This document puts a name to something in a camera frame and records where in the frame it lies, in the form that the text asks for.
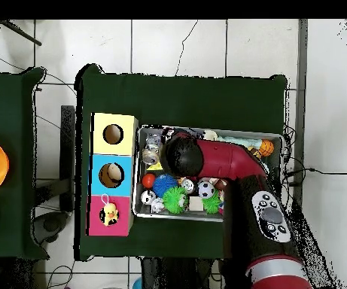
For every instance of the yellow plush duck toy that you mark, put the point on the yellow plush duck toy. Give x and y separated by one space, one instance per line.
110 213

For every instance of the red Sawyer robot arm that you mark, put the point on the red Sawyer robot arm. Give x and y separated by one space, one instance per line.
227 159

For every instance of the wooden box with three holes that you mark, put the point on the wooden box with three holes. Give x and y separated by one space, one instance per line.
125 186

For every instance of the shallow mesh bin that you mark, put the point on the shallow mesh bin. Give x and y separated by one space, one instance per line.
144 212

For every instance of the blue spiky ball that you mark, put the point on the blue spiky ball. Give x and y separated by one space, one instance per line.
164 185

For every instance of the silver drink can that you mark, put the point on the silver drink can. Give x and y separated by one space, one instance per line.
148 197
188 185

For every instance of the red ball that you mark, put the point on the red ball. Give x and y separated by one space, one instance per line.
148 180

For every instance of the green spiky ball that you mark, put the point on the green spiky ball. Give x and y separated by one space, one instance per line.
175 200

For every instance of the small soccer ball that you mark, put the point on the small soccer ball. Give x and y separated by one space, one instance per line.
206 189

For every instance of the dark green table cloth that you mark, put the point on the dark green table cloth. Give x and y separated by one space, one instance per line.
4 105
185 102

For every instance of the mint green cloth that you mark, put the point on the mint green cloth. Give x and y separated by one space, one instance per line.
239 141

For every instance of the small orange basketball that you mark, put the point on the small orange basketball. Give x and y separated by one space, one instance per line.
266 147

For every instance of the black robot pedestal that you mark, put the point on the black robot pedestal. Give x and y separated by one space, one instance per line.
176 277

